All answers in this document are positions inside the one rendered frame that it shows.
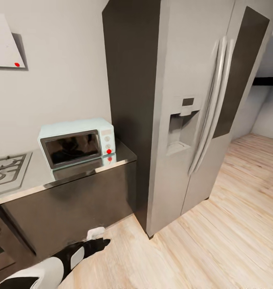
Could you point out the burner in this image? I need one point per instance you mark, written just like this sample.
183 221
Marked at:
12 171

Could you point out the stairs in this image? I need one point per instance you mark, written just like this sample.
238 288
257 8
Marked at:
264 75

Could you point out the fridge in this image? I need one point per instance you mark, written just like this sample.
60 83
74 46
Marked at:
179 73

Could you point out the microwave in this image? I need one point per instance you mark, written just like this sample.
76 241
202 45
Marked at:
65 143

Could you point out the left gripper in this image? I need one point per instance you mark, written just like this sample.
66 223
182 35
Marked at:
97 245

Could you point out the oven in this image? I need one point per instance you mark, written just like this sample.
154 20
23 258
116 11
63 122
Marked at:
15 251

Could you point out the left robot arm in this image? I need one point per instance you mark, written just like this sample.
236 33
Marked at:
50 273

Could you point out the range hood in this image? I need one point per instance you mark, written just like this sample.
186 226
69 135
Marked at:
9 53

